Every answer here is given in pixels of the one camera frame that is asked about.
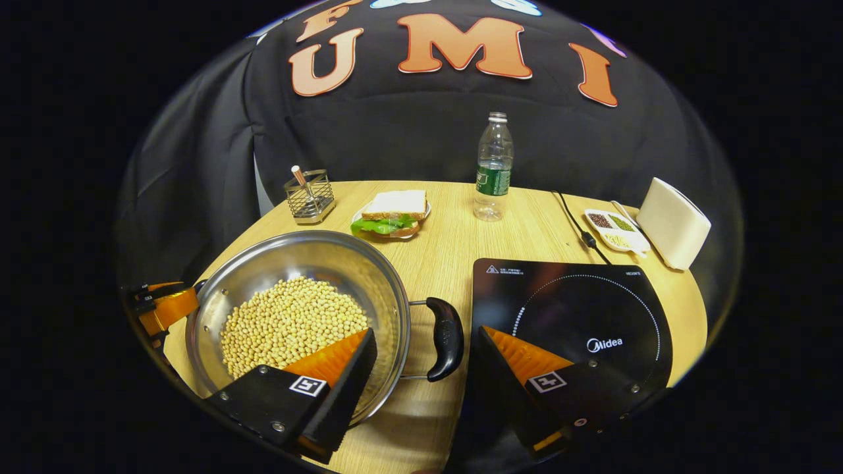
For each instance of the pile of soybeans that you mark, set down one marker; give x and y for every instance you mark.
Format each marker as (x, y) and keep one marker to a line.
(290, 322)

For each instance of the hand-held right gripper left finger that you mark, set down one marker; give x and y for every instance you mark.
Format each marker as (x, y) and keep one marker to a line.
(349, 382)

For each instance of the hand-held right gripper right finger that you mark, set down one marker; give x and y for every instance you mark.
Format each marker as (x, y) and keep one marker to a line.
(500, 388)

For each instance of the white toaster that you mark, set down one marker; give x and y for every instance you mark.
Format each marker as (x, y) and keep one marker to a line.
(672, 224)

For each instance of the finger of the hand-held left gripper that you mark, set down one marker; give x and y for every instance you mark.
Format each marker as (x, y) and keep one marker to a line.
(171, 309)

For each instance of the black induction cooktop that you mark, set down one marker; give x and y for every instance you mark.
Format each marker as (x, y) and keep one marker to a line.
(573, 309)

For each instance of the sandwich with lettuce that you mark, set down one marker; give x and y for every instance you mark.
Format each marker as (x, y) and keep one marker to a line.
(395, 207)

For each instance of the clear plastic water bottle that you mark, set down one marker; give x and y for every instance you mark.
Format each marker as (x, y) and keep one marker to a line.
(494, 171)

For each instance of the white divided seasoning dish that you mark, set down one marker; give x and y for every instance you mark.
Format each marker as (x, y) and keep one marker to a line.
(616, 230)

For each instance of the black backdrop cloth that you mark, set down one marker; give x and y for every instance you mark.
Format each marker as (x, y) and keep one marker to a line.
(408, 131)

